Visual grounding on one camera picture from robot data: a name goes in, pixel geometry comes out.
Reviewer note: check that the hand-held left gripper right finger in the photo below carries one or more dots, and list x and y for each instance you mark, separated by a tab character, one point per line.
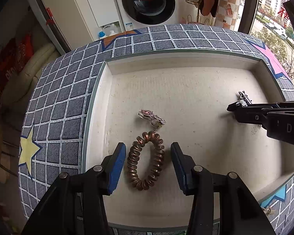
180	169

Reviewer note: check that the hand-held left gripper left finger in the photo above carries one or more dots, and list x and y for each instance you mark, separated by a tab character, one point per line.
116	169

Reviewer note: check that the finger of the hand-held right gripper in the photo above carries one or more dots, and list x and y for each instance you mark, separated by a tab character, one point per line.
249	116
283	105

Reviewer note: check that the small silver metal clip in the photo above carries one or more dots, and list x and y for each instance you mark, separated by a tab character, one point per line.
244	99

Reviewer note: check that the pink gem silver earring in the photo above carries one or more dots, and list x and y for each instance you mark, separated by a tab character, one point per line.
147	113

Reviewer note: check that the checked cardboard tray box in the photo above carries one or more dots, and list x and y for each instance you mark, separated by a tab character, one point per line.
63	102

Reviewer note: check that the red window sticker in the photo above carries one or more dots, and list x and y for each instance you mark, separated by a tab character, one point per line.
283	14

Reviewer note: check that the checked printed curtain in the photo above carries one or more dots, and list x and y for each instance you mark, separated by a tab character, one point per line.
228	2

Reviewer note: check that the cream sofa cushion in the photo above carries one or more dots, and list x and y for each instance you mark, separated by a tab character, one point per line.
32	68

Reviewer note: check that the blue cap detergent bottle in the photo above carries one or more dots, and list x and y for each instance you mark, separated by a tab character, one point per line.
101	35

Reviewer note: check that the small white bottle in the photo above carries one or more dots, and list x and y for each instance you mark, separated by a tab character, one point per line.
112	33

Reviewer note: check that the white detergent jug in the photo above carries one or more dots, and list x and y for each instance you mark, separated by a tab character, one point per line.
110	27

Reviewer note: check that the red printed cloth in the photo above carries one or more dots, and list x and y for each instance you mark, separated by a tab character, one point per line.
12	58

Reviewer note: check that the white washing machine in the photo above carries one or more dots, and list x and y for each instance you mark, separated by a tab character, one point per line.
149	2

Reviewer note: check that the white cabinet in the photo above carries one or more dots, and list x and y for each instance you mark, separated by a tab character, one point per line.
76	9

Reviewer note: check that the red clamp pole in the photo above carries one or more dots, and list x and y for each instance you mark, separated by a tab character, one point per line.
49	17

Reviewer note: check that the black window frame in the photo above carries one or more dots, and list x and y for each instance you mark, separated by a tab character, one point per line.
249	5

